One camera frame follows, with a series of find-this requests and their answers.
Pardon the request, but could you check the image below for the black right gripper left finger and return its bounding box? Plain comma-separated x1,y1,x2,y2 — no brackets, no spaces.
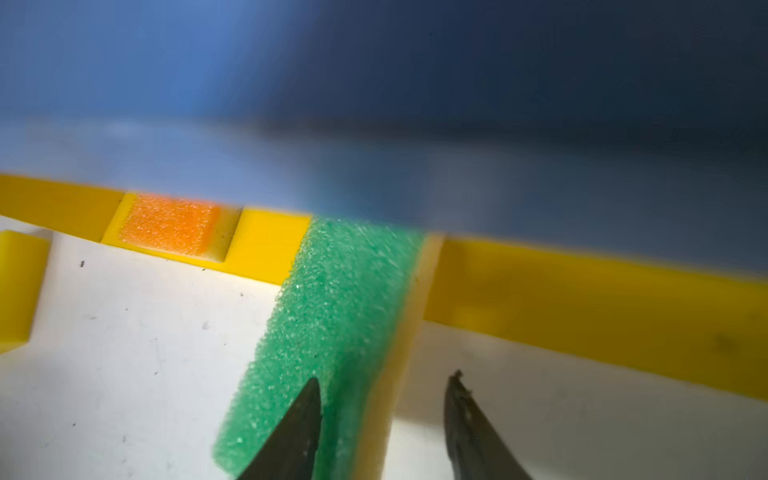
237,377,322,480

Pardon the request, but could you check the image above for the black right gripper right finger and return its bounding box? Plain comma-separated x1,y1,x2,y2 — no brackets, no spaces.
443,370,532,480

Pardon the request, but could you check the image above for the green scrub sponge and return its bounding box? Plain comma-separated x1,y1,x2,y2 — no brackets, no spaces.
213,217,442,479

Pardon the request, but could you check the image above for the orange scrub sponge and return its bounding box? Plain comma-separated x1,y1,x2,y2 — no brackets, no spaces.
102,192,242,263

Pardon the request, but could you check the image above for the yellow shelf with coloured boards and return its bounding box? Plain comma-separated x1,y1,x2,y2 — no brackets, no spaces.
1,1,767,399

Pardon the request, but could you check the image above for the small yellow square sponge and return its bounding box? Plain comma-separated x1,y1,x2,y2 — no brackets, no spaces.
0,230,51,354

